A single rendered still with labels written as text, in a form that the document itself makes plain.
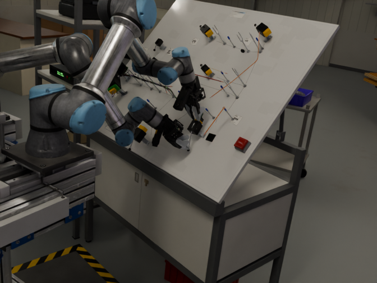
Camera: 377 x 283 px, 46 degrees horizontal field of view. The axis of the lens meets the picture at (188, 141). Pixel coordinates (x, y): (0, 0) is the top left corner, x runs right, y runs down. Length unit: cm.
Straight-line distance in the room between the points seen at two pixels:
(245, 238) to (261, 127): 57
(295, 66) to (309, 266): 156
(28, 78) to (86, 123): 506
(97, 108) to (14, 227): 43
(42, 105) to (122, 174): 115
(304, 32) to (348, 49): 900
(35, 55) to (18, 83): 451
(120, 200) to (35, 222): 126
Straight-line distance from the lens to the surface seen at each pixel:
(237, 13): 262
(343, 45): 1133
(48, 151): 154
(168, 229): 233
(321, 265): 329
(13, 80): 656
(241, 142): 199
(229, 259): 222
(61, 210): 149
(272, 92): 213
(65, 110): 143
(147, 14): 157
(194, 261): 224
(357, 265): 341
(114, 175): 264
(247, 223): 219
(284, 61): 222
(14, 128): 206
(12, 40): 642
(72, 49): 180
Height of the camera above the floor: 179
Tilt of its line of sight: 21 degrees down
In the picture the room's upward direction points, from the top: 6 degrees clockwise
